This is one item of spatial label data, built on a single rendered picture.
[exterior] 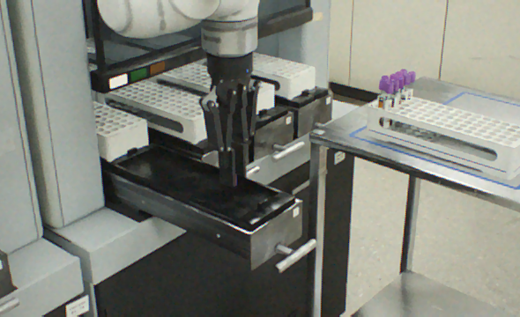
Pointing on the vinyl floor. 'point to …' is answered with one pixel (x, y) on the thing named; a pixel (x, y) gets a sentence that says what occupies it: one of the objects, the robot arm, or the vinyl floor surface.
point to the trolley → (436, 91)
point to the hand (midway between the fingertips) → (233, 163)
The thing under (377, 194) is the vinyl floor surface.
